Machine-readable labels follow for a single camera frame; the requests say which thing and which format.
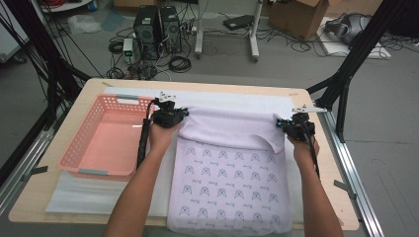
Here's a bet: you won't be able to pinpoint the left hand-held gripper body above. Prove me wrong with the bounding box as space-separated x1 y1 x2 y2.
151 92 182 129

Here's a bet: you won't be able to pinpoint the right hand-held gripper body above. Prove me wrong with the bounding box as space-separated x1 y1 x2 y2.
283 104 328 142

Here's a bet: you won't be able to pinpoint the pink plastic basket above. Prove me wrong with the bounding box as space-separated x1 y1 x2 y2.
57 93 157 183

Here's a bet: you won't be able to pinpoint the lavender printed towel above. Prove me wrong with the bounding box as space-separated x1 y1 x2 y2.
166 107 294 237

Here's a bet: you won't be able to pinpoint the person's left hand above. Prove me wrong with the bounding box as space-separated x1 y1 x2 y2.
147 121 181 156

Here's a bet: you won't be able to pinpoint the person's right hand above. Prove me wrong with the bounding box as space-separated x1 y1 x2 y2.
288 133 321 170

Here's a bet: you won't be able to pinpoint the white grid mat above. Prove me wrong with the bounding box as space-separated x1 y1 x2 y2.
44 86 327 222

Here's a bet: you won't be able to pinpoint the small white device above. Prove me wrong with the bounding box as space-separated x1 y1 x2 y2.
122 38 134 63

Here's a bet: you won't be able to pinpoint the black computer tower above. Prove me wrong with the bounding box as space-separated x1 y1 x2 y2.
159 5 183 54
132 4 162 61

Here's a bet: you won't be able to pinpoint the white board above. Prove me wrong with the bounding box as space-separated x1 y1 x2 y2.
317 16 392 60

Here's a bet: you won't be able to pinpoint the white metal stand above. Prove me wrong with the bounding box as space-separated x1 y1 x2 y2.
194 0 265 63

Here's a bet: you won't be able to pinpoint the open cardboard box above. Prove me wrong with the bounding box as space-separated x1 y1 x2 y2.
268 0 330 41

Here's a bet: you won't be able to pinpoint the flat black box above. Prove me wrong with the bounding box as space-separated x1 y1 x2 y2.
222 14 255 32

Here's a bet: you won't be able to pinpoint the grey headset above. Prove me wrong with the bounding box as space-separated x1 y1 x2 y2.
324 12 372 45

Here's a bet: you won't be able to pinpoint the teal sheet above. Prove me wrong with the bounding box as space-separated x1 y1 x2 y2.
100 9 126 33

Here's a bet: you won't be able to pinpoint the clear plastic bag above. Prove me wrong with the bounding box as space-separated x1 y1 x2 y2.
67 13 102 36

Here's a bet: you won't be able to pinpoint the round white table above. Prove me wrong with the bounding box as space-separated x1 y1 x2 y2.
39 0 93 14

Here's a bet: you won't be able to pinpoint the white cabinet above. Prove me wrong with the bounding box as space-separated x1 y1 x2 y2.
0 0 30 63

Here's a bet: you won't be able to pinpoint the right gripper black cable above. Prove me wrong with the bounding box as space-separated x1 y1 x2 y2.
303 129 321 180

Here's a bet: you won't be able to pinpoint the coil of black cable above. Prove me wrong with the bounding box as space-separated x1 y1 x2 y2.
168 55 193 74

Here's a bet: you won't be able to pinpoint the aluminium rail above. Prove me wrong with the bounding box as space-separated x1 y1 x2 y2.
0 126 56 215
315 104 385 237

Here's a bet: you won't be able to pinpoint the grey metal bracket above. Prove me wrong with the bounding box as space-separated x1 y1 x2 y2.
21 165 49 183
333 179 359 200

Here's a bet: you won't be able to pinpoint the black frame stand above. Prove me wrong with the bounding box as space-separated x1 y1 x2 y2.
305 0 409 144
0 0 92 130

